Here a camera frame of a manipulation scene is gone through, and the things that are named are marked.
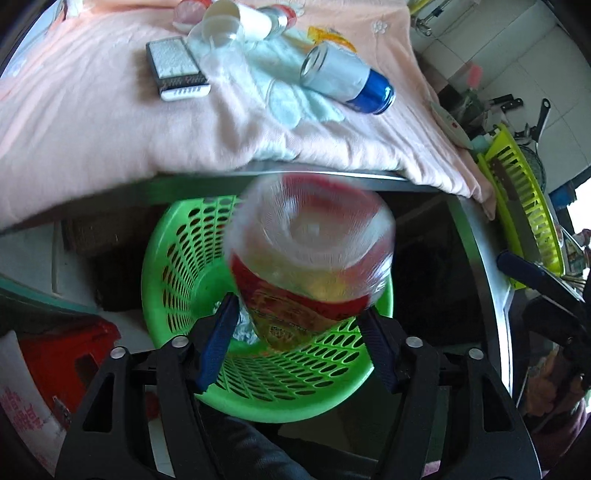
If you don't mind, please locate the white paper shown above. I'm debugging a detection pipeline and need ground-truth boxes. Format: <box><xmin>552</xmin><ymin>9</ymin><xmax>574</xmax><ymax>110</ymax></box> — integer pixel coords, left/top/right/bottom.
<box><xmin>211</xmin><ymin>305</ymin><xmax>259</xmax><ymax>346</ymax></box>

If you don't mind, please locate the red yellow drink bottle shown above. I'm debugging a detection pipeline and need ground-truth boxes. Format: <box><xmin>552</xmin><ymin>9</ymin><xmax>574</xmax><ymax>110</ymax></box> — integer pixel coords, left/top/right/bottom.
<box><xmin>223</xmin><ymin>174</ymin><xmax>396</xmax><ymax>352</ymax></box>

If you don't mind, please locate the white paper cup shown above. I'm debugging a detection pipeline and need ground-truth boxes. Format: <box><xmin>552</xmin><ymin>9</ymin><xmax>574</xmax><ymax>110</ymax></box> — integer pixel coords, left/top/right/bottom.
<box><xmin>204</xmin><ymin>1</ymin><xmax>273</xmax><ymax>41</ymax></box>

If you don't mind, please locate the white milk carton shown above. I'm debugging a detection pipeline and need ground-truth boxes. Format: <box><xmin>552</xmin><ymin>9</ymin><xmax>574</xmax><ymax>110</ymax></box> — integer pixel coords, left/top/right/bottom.
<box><xmin>307</xmin><ymin>26</ymin><xmax>356</xmax><ymax>53</ymax></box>

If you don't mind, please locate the red snack cup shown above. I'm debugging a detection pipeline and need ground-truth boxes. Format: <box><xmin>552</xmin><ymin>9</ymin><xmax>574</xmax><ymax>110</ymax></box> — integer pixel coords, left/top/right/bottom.
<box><xmin>172</xmin><ymin>0</ymin><xmax>212</xmax><ymax>32</ymax></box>

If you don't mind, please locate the green plastic trash basket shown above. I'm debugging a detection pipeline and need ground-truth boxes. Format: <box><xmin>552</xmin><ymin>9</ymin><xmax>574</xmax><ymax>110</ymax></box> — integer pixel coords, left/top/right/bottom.
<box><xmin>140</xmin><ymin>195</ymin><xmax>395</xmax><ymax>424</ymax></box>

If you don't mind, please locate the yellow green dish rack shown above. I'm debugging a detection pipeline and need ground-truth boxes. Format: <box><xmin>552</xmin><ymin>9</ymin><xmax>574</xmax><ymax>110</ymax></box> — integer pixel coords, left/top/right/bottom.
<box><xmin>477</xmin><ymin>125</ymin><xmax>565</xmax><ymax>276</ymax></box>

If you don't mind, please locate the red plastic stool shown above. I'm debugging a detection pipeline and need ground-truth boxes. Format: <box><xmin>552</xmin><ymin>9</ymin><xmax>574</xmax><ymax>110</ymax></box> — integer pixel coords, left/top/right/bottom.
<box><xmin>19</xmin><ymin>316</ymin><xmax>120</xmax><ymax>426</ymax></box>

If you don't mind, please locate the white ceramic dish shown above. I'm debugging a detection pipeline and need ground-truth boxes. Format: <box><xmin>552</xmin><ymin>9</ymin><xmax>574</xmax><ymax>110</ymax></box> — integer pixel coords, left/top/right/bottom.
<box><xmin>430</xmin><ymin>102</ymin><xmax>473</xmax><ymax>150</ymax></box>

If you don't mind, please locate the white printed plastic bag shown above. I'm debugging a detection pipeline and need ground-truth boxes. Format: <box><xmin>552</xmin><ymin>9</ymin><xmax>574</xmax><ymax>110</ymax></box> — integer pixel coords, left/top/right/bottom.
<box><xmin>0</xmin><ymin>331</ymin><xmax>66</xmax><ymax>477</ymax></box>

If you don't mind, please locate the pink blanket cloth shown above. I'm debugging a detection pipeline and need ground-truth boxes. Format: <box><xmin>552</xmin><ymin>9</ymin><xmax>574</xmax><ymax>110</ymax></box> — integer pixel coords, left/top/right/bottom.
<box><xmin>1</xmin><ymin>1</ymin><xmax>496</xmax><ymax>228</ymax></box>

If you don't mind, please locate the silver blue can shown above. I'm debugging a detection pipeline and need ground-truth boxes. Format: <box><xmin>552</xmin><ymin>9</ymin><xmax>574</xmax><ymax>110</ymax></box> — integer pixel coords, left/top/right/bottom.
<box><xmin>300</xmin><ymin>41</ymin><xmax>396</xmax><ymax>115</ymax></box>

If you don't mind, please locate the clear plastic cup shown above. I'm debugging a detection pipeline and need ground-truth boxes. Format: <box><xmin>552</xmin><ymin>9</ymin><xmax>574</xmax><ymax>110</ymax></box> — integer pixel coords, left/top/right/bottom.
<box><xmin>185</xmin><ymin>15</ymin><xmax>245</xmax><ymax>75</ymax></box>

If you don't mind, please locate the red soda can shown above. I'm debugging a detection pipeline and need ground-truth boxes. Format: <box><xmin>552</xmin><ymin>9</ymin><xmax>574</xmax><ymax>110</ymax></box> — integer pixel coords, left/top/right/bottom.
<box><xmin>257</xmin><ymin>4</ymin><xmax>297</xmax><ymax>29</ymax></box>

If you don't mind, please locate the black handled pan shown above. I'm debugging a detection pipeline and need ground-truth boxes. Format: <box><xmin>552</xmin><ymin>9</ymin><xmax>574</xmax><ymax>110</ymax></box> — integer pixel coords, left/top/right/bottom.
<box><xmin>514</xmin><ymin>98</ymin><xmax>552</xmax><ymax>191</ymax></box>

